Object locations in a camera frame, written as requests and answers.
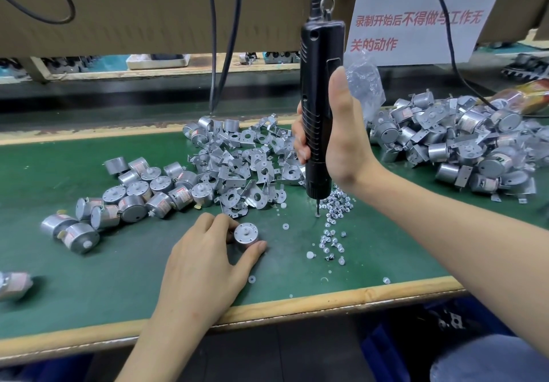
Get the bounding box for person's right hand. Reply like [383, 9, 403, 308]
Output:
[292, 67, 383, 197]

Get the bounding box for person's left hand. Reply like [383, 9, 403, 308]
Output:
[158, 213, 269, 331]

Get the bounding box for silver round motor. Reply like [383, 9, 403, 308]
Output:
[233, 222, 261, 248]

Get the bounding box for black electric screwdriver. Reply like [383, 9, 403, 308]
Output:
[300, 0, 346, 216]

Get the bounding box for pile of metal brackets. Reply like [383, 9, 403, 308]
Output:
[182, 114, 305, 220]

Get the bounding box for pile of silver motors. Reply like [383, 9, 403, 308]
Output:
[0, 156, 216, 301]

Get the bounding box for pile of assembled motors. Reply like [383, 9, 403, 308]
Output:
[369, 90, 549, 200]

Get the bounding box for person's left forearm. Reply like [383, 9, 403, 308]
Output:
[116, 313, 233, 382]

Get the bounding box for person's right forearm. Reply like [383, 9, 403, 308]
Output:
[360, 159, 549, 353]

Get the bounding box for small clear plastic bag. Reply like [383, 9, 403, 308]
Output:
[345, 47, 387, 121]

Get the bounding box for scatter of small silver screws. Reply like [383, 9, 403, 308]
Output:
[249, 187, 391, 286]

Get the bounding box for white paper sign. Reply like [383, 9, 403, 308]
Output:
[345, 0, 511, 67]

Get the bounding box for orange packet in plastic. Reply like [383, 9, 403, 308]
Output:
[513, 81, 549, 115]

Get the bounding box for green bench mat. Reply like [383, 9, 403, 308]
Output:
[0, 116, 549, 340]

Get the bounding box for dark blue crate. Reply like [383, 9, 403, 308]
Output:
[356, 300, 482, 382]

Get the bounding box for brown back panel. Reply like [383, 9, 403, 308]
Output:
[0, 0, 549, 57]

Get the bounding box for grey blue trousers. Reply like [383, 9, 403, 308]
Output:
[429, 335, 549, 382]

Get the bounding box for black hanging cable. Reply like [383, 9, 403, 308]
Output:
[214, 0, 245, 117]
[201, 0, 218, 117]

